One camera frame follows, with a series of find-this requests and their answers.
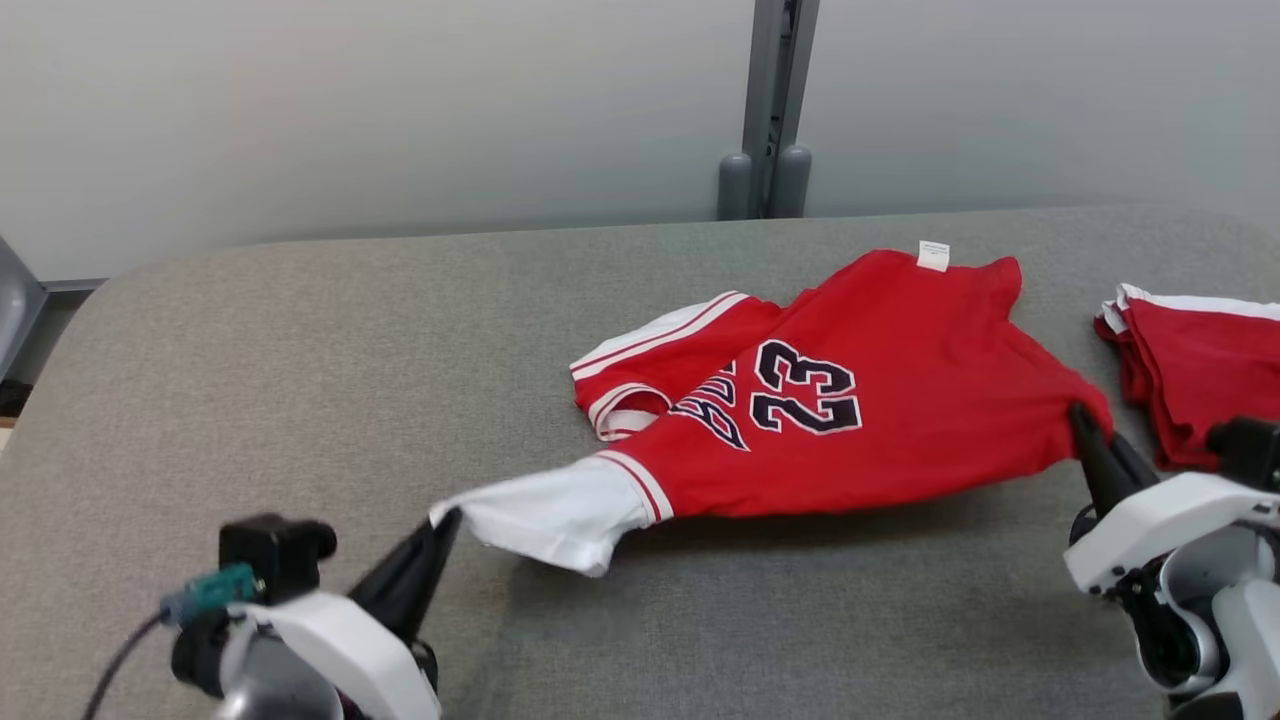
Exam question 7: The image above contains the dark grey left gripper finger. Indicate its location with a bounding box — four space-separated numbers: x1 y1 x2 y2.
350 512 451 623
388 508 463 643

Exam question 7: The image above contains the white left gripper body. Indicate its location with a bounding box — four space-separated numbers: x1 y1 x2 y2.
218 590 443 720

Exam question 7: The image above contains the red white number 23 jersey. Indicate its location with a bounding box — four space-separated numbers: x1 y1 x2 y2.
430 240 1114 578

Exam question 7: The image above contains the grey metal frame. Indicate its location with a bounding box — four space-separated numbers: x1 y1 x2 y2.
0 235 49 386

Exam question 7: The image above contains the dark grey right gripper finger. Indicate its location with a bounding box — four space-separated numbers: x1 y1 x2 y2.
1111 434 1162 494
1066 401 1137 519

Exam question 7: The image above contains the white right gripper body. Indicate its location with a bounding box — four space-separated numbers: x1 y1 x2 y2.
1063 470 1280 601

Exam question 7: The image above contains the folded red white garment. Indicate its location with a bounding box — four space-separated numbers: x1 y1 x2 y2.
1095 283 1280 471

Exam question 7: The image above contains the grey metal partition post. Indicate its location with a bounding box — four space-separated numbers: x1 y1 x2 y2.
717 0 821 221

